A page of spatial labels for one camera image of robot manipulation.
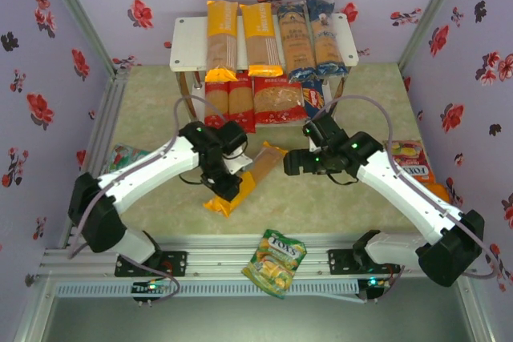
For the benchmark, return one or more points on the orange snack bag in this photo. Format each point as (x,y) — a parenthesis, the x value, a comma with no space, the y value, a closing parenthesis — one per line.
(439,191)

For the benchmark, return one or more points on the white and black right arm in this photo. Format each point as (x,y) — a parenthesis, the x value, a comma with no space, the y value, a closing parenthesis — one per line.
(401,190)

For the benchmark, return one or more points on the aluminium side rail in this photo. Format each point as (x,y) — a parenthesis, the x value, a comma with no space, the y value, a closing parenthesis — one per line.
(107,117)

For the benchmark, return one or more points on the yellow spaghetti bag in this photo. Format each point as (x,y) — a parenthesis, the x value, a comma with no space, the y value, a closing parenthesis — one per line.
(221,37)
(262,37)
(264,162)

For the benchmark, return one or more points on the aluminium lower rail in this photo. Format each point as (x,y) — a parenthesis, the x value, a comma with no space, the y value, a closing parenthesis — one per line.
(477,310)
(30,310)

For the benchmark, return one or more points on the teal and red candy bag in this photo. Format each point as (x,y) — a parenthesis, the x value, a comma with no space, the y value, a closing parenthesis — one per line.
(122,155)

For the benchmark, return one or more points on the white two-tier shelf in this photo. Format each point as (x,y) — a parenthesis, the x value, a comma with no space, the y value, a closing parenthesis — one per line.
(188,45)

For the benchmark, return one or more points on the black controller board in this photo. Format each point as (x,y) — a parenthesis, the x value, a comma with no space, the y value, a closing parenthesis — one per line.
(150,288)
(372,284)

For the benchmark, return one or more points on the aluminium front rail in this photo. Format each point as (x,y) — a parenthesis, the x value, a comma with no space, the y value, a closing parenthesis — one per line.
(216,254)

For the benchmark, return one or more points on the green Fox's candy bag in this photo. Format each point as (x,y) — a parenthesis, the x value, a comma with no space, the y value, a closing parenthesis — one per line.
(274,264)

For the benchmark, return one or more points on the blue pasta box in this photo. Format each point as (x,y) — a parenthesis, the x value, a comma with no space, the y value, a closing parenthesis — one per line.
(314,95)

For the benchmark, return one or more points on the red macaroni bag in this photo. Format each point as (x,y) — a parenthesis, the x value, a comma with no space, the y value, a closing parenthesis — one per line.
(278,101)

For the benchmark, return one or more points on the aluminium corner post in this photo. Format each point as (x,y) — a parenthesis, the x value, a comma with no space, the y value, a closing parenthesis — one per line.
(80,17)
(426,17)

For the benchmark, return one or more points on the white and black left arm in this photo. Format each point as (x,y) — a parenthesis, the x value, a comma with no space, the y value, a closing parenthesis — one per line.
(152,166)

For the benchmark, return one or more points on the chrome shelf leg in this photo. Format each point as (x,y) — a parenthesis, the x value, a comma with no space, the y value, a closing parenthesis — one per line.
(340,87)
(185,89)
(197,79)

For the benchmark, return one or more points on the red spaghetti bag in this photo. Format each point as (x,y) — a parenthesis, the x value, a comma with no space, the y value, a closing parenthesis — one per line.
(240,101)
(216,101)

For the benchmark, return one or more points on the blue spaghetti bag gold ornaments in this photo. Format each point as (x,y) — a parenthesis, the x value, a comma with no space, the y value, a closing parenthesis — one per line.
(296,41)

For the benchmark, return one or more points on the blue spaghetti bag with portrait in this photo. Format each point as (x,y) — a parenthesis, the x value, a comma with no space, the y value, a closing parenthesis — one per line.
(326,37)

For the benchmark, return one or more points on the red Fox's candy bag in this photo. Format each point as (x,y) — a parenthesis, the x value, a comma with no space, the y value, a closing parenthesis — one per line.
(413,154)

